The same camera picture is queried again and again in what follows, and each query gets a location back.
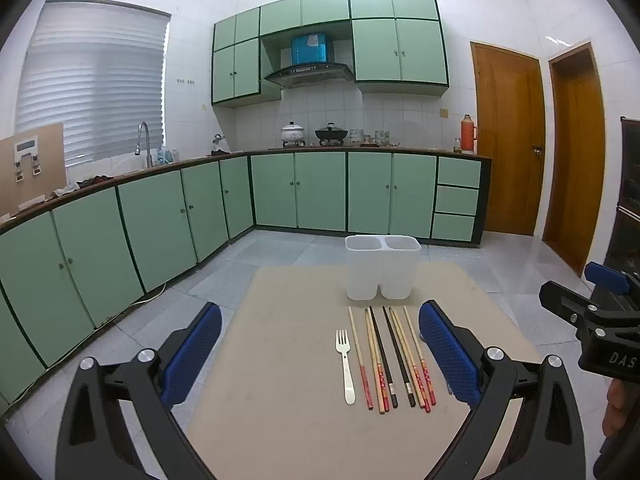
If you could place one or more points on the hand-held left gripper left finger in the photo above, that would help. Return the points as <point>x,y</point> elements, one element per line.
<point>195,350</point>

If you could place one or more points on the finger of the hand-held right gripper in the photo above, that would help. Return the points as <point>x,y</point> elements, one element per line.
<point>606,275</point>
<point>565,302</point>

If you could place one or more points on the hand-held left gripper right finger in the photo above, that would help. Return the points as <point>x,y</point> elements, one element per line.
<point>450,355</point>

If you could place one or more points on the red-ended wooden chopstick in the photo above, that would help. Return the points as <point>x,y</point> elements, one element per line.
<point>381,382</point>
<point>421,360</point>
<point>419,385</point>
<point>359,355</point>

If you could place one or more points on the plain wooden chopstick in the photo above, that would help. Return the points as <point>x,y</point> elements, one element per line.
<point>374,360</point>
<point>406,355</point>

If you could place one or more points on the black chopstick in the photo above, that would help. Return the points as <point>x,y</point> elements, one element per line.
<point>384,360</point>
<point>398,356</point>

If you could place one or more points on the white plastic fork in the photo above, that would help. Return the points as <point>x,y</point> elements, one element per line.
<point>348,385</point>

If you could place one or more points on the white two-compartment utensil holder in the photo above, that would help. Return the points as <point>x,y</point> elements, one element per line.
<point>365,270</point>

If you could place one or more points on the person's right hand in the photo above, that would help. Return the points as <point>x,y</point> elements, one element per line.
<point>612,410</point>

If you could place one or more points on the beige table mat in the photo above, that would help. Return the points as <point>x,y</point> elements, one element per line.
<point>280,360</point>

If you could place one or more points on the wooden door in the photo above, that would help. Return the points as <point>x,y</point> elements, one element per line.
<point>510,135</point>
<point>575,160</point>

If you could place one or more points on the red thermos flask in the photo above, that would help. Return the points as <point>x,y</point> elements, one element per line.
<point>467,135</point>

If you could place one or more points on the dark red cloth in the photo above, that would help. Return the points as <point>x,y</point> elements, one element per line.
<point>97,180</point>

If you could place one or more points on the steel kitchen faucet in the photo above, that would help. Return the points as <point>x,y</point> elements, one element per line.
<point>148,156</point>

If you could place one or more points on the green base cabinets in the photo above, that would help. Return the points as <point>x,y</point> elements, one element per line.
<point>320,190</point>

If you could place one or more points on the patterned glass jar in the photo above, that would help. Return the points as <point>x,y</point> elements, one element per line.
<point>381,137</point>

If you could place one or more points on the white lidded pot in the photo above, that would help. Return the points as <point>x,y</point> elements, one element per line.
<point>292,134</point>

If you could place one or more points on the black wok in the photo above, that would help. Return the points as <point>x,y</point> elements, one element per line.
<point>331,134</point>

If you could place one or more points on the white window blind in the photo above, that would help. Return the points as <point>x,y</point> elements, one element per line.
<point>90,85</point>

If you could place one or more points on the black range hood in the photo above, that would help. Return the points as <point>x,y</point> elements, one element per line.
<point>310,72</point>

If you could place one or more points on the blue box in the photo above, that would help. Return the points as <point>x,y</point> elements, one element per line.
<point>310,49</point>

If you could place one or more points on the green wall cabinets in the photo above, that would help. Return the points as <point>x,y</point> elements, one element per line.
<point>375,50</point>

